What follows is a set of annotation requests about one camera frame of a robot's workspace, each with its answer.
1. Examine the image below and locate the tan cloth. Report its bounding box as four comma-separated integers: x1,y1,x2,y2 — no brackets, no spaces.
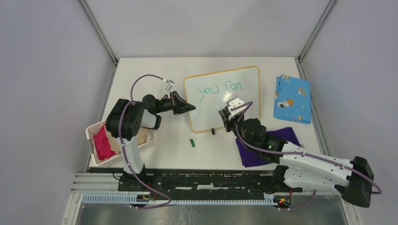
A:
105,128,154,155

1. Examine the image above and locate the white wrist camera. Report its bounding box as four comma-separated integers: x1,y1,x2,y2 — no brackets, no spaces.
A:
226,97,247,120
162,79,175,94

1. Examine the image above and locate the blue cartoon cloth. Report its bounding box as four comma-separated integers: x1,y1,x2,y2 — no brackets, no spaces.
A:
273,75,312,124

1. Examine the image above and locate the red cloth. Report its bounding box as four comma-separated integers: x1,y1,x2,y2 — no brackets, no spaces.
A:
93,126,116,160

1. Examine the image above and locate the yellow framed whiteboard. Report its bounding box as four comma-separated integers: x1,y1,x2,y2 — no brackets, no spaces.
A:
183,66,261,132

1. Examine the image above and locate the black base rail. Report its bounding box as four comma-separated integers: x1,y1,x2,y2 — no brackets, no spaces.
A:
118,169,302,201

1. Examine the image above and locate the aluminium frame post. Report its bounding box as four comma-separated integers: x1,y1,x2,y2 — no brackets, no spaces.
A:
297,0,338,62
77,0,119,66

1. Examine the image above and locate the right aluminium frame post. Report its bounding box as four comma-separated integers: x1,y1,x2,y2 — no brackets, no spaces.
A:
297,0,338,62

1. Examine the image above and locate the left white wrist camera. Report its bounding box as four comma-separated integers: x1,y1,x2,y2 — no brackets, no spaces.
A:
162,79,175,94

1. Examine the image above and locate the purple cloth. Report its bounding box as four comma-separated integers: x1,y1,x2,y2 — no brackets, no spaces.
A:
236,127,301,167

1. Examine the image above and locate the left aluminium frame post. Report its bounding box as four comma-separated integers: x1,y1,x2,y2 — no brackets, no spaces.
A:
77,0,119,66

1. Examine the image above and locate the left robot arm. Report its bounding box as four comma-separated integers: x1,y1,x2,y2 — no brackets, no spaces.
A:
105,91,196,191

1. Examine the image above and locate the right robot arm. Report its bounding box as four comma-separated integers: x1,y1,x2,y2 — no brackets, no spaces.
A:
218,106,381,208

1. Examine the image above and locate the white slotted cable duct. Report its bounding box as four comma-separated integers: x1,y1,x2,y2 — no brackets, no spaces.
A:
82,194,277,206

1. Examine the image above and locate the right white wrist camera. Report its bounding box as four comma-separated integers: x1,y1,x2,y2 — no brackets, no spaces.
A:
226,97,247,120

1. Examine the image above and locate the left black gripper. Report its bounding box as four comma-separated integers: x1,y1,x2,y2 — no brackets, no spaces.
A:
155,91,196,116

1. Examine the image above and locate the white plastic basket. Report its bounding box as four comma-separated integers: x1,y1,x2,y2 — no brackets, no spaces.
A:
85,120,157,168

